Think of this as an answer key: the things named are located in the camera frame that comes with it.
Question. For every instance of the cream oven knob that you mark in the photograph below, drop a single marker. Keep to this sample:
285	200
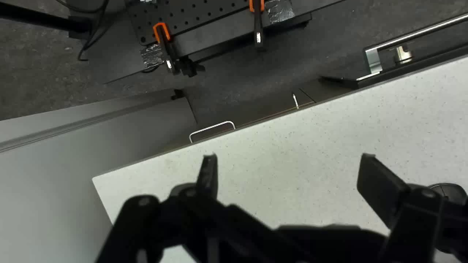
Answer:
403	53

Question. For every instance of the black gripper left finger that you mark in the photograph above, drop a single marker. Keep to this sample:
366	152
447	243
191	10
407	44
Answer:
208	175

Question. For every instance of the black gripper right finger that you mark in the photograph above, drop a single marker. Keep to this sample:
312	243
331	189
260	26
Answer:
381	187

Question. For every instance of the black tripod leg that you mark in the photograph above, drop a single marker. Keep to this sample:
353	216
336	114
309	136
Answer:
39	16

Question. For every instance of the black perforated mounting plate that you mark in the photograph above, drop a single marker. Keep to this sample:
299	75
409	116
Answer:
210	19

